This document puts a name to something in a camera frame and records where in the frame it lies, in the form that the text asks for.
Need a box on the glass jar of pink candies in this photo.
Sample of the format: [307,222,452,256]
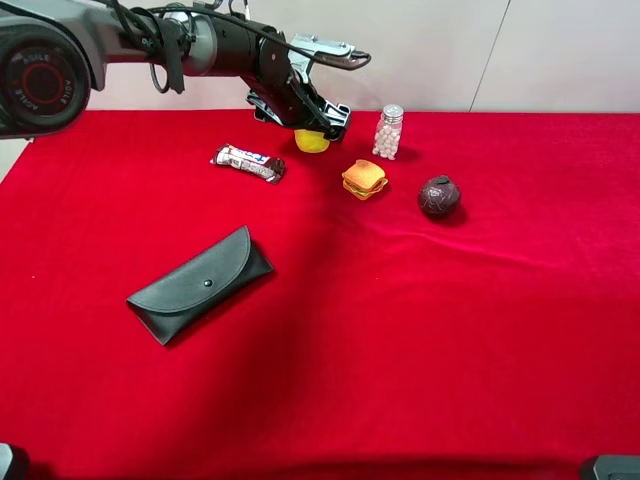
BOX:
[372,104,404,160]

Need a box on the black object corner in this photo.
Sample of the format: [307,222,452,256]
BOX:
[0,443,30,480]
[579,455,640,480]

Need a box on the dark brown round fruit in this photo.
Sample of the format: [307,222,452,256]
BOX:
[418,175,461,219]

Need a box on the black object bottom left corner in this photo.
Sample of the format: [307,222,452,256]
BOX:
[0,443,30,480]

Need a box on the red velvet tablecloth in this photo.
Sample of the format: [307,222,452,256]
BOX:
[1,110,639,479]

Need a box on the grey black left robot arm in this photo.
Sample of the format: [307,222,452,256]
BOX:
[1,1,371,141]

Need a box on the yellow lemon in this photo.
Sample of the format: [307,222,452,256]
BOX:
[294,129,330,154]

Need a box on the black glasses case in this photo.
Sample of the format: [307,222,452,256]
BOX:
[126,226,274,345]

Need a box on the black object bottom right corner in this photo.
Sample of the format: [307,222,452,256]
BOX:
[579,455,640,480]

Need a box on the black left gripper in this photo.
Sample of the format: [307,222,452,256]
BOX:
[240,22,371,142]

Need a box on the chocolate candy bar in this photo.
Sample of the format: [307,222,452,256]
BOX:
[210,144,286,184]

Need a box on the toy sandwich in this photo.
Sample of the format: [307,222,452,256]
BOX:
[342,159,388,200]

